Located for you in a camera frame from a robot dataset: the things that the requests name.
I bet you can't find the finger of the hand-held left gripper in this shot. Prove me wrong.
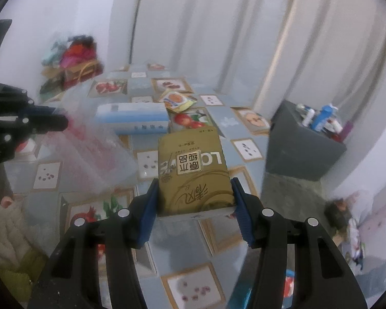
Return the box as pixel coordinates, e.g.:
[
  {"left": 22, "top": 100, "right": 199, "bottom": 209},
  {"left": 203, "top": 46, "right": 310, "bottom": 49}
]
[
  {"left": 0, "top": 114, "right": 68, "bottom": 152},
  {"left": 0, "top": 82, "right": 68, "bottom": 120}
]

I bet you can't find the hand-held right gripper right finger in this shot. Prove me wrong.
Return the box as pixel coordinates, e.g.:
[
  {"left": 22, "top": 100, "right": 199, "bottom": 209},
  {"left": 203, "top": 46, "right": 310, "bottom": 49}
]
[{"left": 230, "top": 177, "right": 367, "bottom": 309}]

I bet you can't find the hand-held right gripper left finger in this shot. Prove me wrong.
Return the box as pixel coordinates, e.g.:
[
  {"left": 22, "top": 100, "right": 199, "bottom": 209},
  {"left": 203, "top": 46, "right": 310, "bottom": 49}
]
[{"left": 27, "top": 178, "right": 160, "bottom": 309}]

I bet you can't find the gold tissue pack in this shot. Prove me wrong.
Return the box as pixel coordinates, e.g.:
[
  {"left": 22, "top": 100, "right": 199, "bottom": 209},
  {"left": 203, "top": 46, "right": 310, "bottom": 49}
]
[{"left": 157, "top": 129, "right": 237, "bottom": 221}]

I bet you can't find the clear plastic bag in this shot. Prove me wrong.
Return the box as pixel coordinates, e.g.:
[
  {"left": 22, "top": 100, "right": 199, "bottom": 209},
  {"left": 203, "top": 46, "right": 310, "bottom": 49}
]
[{"left": 17, "top": 88, "right": 139, "bottom": 258}]

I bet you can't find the red gift bag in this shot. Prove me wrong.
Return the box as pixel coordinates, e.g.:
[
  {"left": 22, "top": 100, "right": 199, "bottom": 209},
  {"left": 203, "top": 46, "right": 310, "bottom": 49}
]
[{"left": 40, "top": 61, "right": 105, "bottom": 95}]

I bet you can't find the colourful wrapped bundle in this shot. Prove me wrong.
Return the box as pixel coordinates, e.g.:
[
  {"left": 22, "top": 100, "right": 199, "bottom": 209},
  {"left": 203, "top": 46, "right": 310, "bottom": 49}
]
[{"left": 42, "top": 34, "right": 99, "bottom": 69}]

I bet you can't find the person's white fleece jacket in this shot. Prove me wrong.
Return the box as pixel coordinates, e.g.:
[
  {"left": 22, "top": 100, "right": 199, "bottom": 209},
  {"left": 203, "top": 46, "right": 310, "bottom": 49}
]
[{"left": 0, "top": 196, "right": 49, "bottom": 303}]

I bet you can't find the red and blue packet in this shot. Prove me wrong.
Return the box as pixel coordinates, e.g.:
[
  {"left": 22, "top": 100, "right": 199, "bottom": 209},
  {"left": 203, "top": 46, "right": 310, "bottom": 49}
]
[{"left": 283, "top": 269, "right": 298, "bottom": 298}]

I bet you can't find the grey cabinet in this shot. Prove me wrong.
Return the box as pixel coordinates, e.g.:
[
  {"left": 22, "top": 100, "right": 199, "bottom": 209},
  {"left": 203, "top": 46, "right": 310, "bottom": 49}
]
[{"left": 265, "top": 100, "right": 347, "bottom": 181}]

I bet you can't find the dark bundle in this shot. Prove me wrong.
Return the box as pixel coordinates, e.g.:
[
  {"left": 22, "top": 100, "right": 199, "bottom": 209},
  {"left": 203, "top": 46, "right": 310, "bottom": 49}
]
[{"left": 325, "top": 198, "right": 353, "bottom": 232}]

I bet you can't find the white and blue tissue pack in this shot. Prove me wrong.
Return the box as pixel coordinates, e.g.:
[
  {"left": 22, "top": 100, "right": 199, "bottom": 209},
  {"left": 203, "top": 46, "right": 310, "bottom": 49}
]
[{"left": 95, "top": 102, "right": 169, "bottom": 135}]

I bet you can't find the white bottle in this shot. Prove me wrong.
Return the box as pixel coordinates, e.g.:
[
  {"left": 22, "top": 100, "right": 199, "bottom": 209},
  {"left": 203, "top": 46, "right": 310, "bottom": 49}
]
[{"left": 301, "top": 108, "right": 316, "bottom": 126}]

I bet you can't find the yellow snack packet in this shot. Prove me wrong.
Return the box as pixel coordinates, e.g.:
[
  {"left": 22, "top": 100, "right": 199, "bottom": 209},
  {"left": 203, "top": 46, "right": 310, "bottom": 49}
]
[{"left": 159, "top": 91, "right": 197, "bottom": 113}]

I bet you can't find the blue bottle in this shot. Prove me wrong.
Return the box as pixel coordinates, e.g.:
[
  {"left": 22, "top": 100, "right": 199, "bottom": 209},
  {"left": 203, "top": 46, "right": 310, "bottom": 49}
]
[{"left": 312, "top": 104, "right": 339, "bottom": 131}]

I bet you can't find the white pink print cloth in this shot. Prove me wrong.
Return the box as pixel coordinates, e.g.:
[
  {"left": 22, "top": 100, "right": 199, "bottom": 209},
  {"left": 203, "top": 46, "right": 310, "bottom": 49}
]
[{"left": 341, "top": 174, "right": 386, "bottom": 284}]

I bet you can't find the white curtain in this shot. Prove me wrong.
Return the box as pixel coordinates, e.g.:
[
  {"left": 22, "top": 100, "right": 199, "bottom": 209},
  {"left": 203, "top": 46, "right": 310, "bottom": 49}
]
[{"left": 116, "top": 0, "right": 386, "bottom": 116}]

